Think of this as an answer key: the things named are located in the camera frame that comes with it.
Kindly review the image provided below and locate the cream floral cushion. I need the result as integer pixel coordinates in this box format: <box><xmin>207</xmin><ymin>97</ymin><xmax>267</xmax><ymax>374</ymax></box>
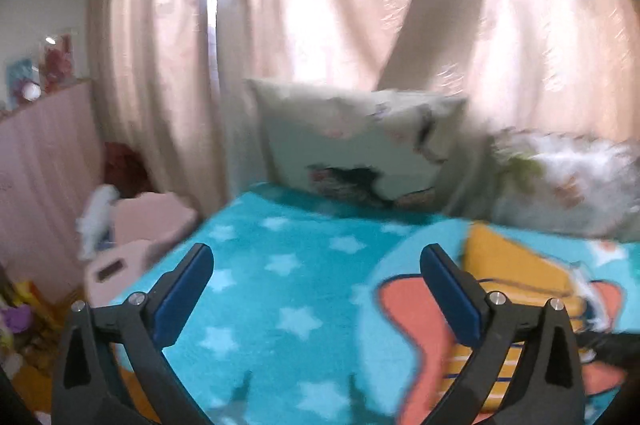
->
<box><xmin>248</xmin><ymin>78</ymin><xmax>466</xmax><ymax>212</ymax></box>

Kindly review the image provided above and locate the pink cabinet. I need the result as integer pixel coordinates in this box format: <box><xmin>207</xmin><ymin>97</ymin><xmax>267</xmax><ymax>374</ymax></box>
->
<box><xmin>1</xmin><ymin>81</ymin><xmax>103</xmax><ymax>301</ymax></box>

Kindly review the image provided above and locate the pink plastic chair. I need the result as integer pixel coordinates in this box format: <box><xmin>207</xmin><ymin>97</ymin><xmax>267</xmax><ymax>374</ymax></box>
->
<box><xmin>85</xmin><ymin>192</ymin><xmax>200</xmax><ymax>307</ymax></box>

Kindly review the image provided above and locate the turquoise cartoon fleece blanket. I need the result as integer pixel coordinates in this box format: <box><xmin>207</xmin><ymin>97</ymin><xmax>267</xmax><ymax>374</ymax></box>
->
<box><xmin>134</xmin><ymin>185</ymin><xmax>639</xmax><ymax>424</ymax></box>

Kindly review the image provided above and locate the beige curtain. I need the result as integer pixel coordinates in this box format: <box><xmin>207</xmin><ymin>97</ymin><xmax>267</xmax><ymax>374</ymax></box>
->
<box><xmin>87</xmin><ymin>0</ymin><xmax>639</xmax><ymax>214</ymax></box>

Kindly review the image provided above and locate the mustard striped knit sweater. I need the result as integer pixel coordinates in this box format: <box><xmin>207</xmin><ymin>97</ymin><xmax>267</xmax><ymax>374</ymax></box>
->
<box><xmin>437</xmin><ymin>221</ymin><xmax>591</xmax><ymax>411</ymax></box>

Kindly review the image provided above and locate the white plush toy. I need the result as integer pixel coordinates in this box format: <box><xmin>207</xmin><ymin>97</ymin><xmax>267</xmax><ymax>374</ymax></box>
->
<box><xmin>76</xmin><ymin>184</ymin><xmax>120</xmax><ymax>260</ymax></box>

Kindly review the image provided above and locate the white leaf print pillow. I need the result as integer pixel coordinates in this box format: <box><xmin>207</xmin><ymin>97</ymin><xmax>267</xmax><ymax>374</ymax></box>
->
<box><xmin>446</xmin><ymin>128</ymin><xmax>639</xmax><ymax>242</ymax></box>

